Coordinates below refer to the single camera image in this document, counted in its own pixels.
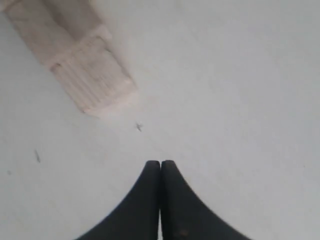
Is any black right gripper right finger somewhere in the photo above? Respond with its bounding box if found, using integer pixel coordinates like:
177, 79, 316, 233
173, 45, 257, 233
160, 160, 248, 240

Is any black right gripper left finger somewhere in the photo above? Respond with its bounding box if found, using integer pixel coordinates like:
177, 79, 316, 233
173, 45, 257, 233
78, 160, 160, 240

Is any third largest wooden cube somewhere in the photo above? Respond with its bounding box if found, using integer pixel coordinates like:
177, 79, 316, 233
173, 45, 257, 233
50, 24, 137, 118

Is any second largest wooden cube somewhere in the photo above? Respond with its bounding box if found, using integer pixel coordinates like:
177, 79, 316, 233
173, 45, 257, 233
0, 0, 83, 68

